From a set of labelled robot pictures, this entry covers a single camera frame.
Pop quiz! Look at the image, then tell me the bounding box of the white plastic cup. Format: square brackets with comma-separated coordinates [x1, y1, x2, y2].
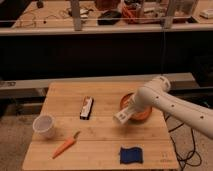
[32, 115, 55, 139]

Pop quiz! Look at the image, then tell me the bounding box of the grey metal post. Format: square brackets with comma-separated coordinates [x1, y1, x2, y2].
[70, 0, 82, 31]
[163, 0, 176, 29]

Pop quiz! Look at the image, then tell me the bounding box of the black harmonica box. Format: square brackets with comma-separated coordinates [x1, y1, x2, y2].
[80, 96, 94, 120]

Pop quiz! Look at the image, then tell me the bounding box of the orange ceramic bowl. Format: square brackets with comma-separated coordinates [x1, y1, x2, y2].
[120, 93, 152, 121]

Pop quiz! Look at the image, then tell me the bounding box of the grey metal post right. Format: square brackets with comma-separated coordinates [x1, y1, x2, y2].
[163, 0, 176, 29]

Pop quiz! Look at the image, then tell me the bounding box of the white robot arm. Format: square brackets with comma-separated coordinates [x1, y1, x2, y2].
[130, 76, 213, 139]

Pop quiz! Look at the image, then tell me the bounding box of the black object on bench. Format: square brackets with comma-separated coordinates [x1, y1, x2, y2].
[97, 10, 121, 25]

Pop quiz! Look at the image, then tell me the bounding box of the blue folded cloth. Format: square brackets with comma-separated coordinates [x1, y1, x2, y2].
[119, 147, 143, 164]

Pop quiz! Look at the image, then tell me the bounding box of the grey metal post left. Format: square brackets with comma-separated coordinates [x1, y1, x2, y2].
[70, 0, 82, 31]

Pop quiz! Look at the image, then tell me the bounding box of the orange object on bench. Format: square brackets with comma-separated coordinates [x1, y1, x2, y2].
[122, 6, 139, 24]

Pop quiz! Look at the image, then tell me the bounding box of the orange toy carrot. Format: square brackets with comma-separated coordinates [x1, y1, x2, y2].
[52, 132, 79, 159]

